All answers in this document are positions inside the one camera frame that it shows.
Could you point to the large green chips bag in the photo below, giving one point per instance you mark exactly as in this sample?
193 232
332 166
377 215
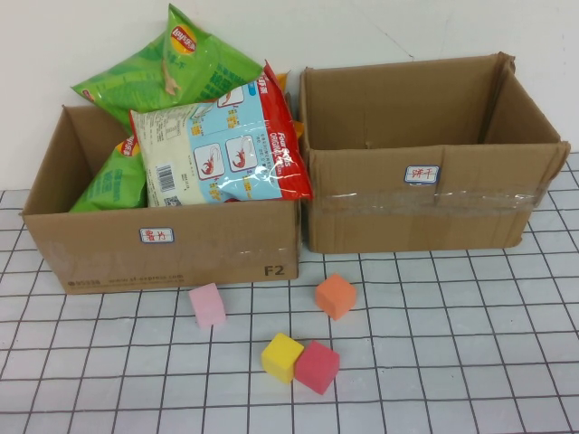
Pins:
149 77

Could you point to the cardboard box with F2 print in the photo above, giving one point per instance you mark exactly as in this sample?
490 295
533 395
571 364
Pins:
217 253

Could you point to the cardboard box with clear tape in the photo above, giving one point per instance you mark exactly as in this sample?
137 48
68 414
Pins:
375 221

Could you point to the orange foam cube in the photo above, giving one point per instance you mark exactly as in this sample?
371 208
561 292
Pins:
335 296

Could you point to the red and blue shrimp-chips bag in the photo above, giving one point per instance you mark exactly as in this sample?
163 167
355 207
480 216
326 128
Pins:
217 149

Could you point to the pink foam cube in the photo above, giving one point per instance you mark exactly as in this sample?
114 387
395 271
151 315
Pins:
207 305

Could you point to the white label on F2 box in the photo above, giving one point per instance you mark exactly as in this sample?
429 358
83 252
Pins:
157 235

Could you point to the white label on taped box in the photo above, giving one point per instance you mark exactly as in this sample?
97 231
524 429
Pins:
421 174

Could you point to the yellow foam cube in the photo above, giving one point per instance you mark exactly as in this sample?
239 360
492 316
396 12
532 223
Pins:
280 357

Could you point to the red foam cube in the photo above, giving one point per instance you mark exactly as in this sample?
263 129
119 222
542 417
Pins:
316 368

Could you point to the small green chips bag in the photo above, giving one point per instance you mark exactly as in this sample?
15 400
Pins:
113 185

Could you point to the white black-grid tablecloth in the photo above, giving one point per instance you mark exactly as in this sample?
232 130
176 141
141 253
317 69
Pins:
407 407

